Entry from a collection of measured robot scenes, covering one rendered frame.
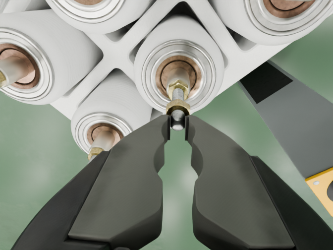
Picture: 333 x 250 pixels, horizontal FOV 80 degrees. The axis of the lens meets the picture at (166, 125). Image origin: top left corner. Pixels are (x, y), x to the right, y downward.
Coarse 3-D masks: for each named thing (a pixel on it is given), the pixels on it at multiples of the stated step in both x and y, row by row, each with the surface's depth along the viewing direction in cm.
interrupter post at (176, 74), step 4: (176, 68) 20; (180, 68) 20; (172, 72) 19; (176, 72) 19; (180, 72) 19; (184, 72) 19; (168, 76) 19; (172, 76) 18; (176, 76) 18; (180, 76) 18; (184, 76) 18; (188, 76) 20; (168, 80) 18; (172, 80) 18; (176, 80) 18; (180, 80) 18; (184, 80) 18; (188, 80) 18; (168, 84) 18; (188, 84) 18; (188, 88) 18; (188, 92) 18
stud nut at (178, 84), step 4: (172, 84) 17; (176, 84) 17; (180, 84) 17; (184, 84) 17; (168, 88) 17; (172, 88) 17; (180, 88) 17; (184, 88) 17; (168, 92) 17; (184, 92) 17; (168, 96) 18; (184, 96) 17; (184, 100) 18
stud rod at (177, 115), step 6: (174, 90) 17; (180, 90) 17; (174, 96) 16; (180, 96) 16; (174, 114) 13; (180, 114) 13; (174, 120) 13; (180, 120) 13; (174, 126) 13; (180, 126) 13
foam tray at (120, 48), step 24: (24, 0) 24; (168, 0) 23; (192, 0) 23; (144, 24) 24; (216, 24) 24; (120, 48) 26; (240, 48) 27; (264, 48) 25; (96, 72) 28; (240, 72) 27; (72, 96) 30
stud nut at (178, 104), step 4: (176, 100) 14; (180, 100) 14; (168, 104) 14; (172, 104) 14; (176, 104) 14; (180, 104) 14; (184, 104) 14; (188, 104) 14; (168, 108) 14; (172, 108) 14; (176, 108) 14; (180, 108) 14; (184, 108) 14; (188, 108) 14; (168, 112) 14; (184, 112) 14; (188, 112) 14
